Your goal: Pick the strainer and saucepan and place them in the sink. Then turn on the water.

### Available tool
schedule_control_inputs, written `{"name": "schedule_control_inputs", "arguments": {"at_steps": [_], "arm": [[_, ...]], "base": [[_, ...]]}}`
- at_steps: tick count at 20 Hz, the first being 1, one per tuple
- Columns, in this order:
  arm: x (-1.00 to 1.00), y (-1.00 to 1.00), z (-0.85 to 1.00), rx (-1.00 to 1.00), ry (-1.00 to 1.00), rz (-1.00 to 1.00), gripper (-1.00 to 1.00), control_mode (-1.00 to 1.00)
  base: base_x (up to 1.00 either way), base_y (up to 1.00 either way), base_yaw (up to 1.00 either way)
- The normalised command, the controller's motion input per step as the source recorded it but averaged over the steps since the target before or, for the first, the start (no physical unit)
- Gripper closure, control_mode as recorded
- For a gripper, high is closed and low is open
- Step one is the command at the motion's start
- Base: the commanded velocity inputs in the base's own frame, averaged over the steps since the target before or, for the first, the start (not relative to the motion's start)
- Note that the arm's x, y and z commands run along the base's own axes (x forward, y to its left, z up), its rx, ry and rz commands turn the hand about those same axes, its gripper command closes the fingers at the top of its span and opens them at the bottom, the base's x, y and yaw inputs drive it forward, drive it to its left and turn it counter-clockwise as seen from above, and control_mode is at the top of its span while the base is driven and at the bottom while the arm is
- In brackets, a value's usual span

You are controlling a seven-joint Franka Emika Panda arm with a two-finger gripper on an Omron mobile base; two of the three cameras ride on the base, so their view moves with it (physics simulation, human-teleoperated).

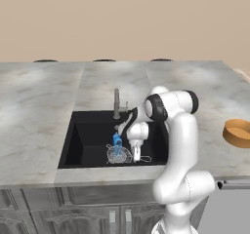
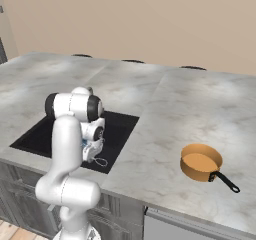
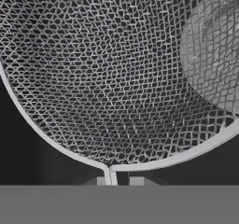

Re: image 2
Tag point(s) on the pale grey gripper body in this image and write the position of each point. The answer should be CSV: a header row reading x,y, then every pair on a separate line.
x,y
91,150

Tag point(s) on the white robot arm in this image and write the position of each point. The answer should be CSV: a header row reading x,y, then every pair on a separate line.
x,y
63,140

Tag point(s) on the black sink basin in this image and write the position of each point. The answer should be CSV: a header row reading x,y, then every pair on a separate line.
x,y
121,130

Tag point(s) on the grey cupboard door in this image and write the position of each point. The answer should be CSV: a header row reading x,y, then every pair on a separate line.
x,y
116,217
23,197

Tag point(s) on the dark bar stool seat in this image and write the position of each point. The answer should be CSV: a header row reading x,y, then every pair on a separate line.
x,y
193,68
81,55
133,61

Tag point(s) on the pale grey dishwasher front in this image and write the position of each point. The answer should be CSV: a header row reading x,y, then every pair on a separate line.
x,y
186,229

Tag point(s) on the dark grey wall fitting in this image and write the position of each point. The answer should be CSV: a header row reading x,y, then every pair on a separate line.
x,y
2,52

